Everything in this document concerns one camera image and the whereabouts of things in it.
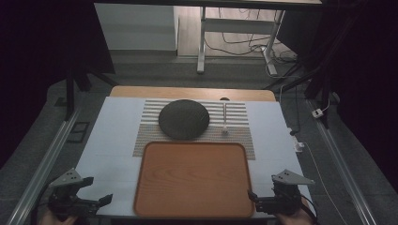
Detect person's right hand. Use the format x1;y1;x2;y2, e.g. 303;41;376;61
276;199;315;225

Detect black rectangular floor frame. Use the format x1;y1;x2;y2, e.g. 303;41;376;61
66;121;91;144

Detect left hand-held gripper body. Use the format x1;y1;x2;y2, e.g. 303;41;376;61
46;168;101;218

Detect person's left hand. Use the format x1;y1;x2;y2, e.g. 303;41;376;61
38;207;79;225

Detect white plug with cable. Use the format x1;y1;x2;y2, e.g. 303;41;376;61
287;127;344;225

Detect white spoon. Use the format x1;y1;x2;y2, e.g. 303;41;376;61
221;102;230;136

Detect white table cover sheet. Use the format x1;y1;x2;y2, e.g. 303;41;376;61
74;96;314;218

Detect brown wooden tray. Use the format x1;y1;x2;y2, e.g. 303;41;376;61
133;141;255;219

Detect black tripod stand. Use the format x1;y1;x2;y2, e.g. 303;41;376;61
62;52;120;122
263;6;364;129

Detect aluminium rail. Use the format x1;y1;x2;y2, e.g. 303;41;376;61
306;98;378;225
6;107;81;225

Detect light wooden table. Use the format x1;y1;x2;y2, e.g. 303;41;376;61
109;85;277;103

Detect black floor cables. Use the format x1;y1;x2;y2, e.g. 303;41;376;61
205;7;299;65

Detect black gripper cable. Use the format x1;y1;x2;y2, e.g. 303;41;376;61
299;193;318;219

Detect white cabinet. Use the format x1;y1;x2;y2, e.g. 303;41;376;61
94;3;180;52

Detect dark round plate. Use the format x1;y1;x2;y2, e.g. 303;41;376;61
158;98;210;141

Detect striped woven placemat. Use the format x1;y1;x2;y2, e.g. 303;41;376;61
132;99;256;161

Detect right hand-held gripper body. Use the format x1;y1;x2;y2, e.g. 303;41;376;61
254;169;315;217

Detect white desk frame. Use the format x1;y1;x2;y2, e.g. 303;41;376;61
196;6;286;76

